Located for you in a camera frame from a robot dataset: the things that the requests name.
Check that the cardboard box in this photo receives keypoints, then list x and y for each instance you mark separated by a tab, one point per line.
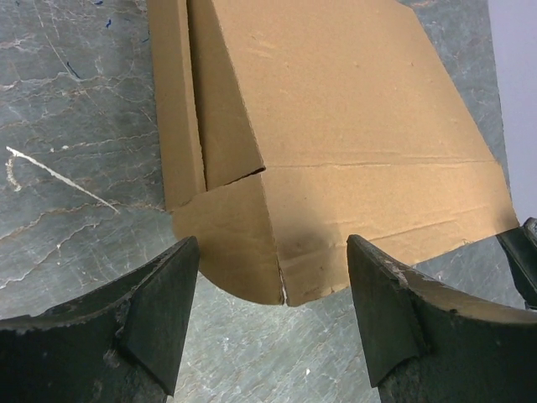
287	126

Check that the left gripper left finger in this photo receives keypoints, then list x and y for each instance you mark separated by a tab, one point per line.
124	339

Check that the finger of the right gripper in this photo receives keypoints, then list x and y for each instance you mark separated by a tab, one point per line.
519	245

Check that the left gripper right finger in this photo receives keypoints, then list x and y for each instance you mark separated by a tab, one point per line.
418	333

